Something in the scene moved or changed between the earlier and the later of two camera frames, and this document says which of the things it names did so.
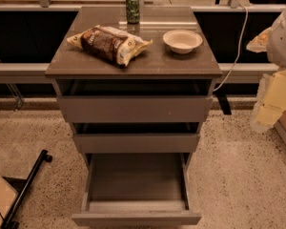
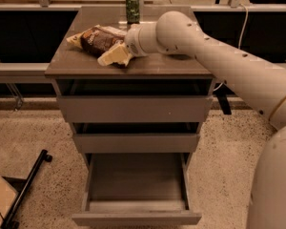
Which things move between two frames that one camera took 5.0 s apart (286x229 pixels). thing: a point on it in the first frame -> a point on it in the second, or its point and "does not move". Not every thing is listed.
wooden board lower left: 2,197 does not move
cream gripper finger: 259,44 -> 118,53
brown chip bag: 112,44 does not move
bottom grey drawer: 135,189 does not move
